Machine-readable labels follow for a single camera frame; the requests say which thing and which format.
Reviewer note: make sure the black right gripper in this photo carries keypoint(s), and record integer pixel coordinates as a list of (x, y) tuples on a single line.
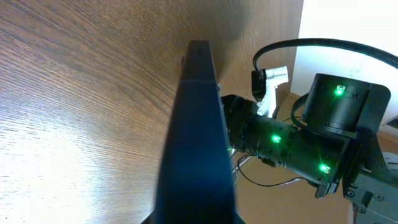
[(245, 128)]

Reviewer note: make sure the blue Samsung Galaxy smartphone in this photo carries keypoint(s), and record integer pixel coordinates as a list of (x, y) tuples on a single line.
[(195, 182)]

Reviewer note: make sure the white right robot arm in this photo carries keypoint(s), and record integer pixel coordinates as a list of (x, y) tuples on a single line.
[(333, 144)]

